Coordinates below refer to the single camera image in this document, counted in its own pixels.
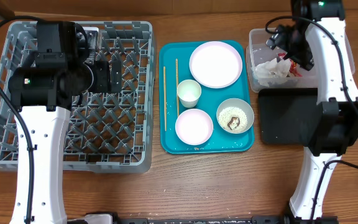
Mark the black plastic tray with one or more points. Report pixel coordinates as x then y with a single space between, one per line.
287 115

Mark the teal plastic serving tray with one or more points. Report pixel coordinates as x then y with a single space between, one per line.
220 141

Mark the white plastic cup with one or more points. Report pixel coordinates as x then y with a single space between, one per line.
189 92

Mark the small white bowl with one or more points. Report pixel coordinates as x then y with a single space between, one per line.
194 127

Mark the white napkin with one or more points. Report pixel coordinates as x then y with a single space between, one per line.
272 72

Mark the clear plastic bin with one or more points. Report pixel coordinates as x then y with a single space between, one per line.
258 52

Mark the rice and food scraps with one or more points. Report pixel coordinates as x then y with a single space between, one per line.
233 120

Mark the red snack wrapper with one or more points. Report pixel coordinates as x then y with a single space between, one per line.
293 72

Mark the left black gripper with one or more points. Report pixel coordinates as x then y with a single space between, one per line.
102 84

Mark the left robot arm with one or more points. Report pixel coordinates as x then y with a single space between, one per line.
63 66

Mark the left wooden chopstick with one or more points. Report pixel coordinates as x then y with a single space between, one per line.
164 98

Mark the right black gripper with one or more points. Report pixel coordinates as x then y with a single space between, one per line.
293 43

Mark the grey bowl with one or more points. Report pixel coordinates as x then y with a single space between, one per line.
243 105

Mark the grey plastic dish rack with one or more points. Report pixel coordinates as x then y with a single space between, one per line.
108 133

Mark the large white round plate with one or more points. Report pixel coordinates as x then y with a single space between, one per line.
215 64

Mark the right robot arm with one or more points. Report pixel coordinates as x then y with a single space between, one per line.
318 40

